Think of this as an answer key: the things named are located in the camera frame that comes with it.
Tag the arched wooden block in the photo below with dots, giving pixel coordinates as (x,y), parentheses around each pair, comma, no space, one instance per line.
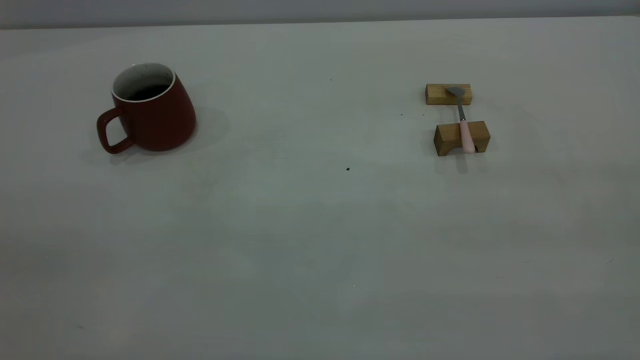
(447,135)

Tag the red ceramic cup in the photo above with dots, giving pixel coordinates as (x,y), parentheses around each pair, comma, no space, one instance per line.
(160,125)

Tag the rectangular wooden block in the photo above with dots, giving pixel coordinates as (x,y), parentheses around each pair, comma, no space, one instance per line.
(437,94)

